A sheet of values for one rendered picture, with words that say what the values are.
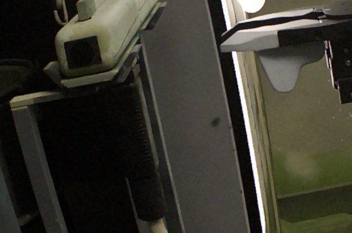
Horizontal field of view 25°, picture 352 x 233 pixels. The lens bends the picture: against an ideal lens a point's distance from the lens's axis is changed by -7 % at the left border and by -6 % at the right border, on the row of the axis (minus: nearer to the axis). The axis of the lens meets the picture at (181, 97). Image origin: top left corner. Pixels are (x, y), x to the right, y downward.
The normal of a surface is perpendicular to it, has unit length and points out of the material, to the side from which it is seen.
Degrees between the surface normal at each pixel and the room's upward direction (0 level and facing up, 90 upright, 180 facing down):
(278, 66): 90
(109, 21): 45
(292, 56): 90
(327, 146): 57
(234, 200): 90
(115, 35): 90
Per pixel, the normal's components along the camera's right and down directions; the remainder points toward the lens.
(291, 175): -0.18, -0.28
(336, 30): 0.21, 0.22
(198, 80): -0.08, 0.29
